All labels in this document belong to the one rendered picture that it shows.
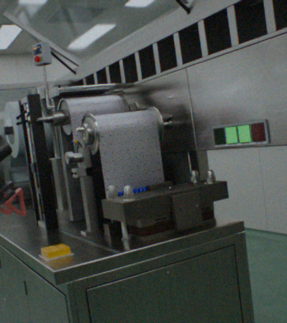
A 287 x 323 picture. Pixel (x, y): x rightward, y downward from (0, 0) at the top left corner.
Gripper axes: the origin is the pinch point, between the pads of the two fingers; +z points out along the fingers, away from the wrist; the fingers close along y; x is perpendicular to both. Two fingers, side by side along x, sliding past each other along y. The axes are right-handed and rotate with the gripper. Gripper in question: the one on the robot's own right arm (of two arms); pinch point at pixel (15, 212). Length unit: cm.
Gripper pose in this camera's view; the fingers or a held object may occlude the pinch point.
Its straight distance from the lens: 132.9
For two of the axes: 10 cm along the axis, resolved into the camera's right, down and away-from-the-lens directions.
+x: -5.7, 6.0, -5.6
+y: -6.7, 0.5, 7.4
